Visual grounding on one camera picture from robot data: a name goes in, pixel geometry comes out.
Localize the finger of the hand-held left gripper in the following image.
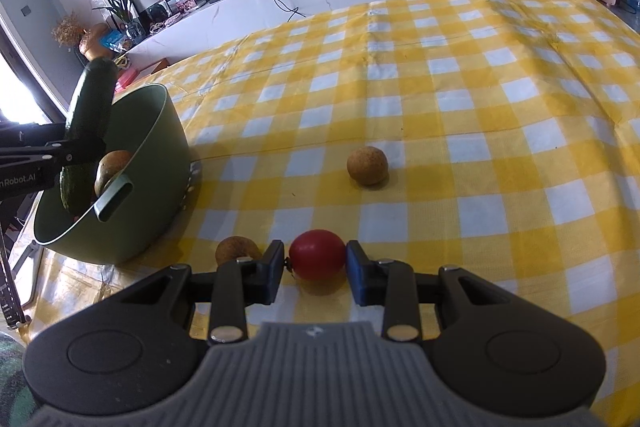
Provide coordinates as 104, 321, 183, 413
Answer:
42, 136, 107, 168

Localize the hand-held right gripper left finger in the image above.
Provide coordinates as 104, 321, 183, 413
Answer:
117, 239, 286, 344

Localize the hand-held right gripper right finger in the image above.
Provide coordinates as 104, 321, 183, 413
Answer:
346, 240, 518, 342

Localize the red tomato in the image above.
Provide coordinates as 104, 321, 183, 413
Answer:
288, 229, 347, 283

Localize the green cucumber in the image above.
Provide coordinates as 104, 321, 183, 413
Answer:
59, 57, 120, 215

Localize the green colander bowl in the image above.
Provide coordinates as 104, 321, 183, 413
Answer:
32, 83, 203, 265

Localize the brown kiwi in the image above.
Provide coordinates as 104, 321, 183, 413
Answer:
215, 235, 263, 267
346, 146, 389, 188

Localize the white and red box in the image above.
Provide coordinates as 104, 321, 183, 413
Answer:
114, 69, 138, 92

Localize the golden gourd ornament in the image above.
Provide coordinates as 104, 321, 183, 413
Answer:
79, 23, 113, 62

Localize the blue snack packet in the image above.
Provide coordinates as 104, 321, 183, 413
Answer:
100, 29, 133, 52

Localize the dried flower bunch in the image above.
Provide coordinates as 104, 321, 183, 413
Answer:
52, 12, 91, 50

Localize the orange shoe box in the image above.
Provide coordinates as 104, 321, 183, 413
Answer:
135, 57, 173, 76

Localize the potted long-leaf plant in vase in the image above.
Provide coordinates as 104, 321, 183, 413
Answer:
92, 0, 141, 40

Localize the green patterned clothing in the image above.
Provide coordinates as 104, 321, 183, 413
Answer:
0, 334, 31, 408

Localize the yellow checkered tablecloth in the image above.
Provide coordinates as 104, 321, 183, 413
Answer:
10, 0, 640, 413

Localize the black strap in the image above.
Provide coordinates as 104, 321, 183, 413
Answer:
0, 227, 32, 332

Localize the black cable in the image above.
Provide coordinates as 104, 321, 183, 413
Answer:
262, 0, 306, 22

